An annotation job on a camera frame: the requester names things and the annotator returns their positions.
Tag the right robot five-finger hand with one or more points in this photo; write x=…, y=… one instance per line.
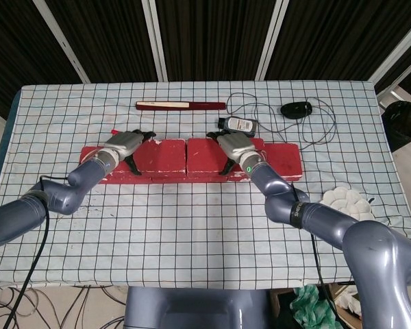
x=236, y=144

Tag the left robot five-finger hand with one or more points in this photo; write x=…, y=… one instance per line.
x=125, y=144

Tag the red painted brick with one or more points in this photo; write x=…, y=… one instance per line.
x=284, y=159
x=164, y=154
x=89, y=152
x=192, y=179
x=202, y=154

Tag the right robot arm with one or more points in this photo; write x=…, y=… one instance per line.
x=329, y=219

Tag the red white marker pen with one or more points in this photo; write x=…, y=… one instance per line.
x=114, y=131

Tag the small dark ink bottle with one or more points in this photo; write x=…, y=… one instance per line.
x=239, y=125

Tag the black computer mouse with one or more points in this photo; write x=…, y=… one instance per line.
x=294, y=110

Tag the checkered white tablecloth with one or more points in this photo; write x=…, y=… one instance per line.
x=178, y=240

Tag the white flower paint palette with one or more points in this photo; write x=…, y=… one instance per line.
x=349, y=202

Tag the small black clip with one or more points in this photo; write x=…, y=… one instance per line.
x=370, y=199

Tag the black trash bag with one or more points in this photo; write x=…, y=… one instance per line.
x=404, y=123

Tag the grey-blue robot torso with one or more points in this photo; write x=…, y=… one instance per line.
x=192, y=308

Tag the brown cardboard box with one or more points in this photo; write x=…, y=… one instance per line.
x=281, y=308

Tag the green plastic bag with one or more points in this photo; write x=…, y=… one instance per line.
x=308, y=305

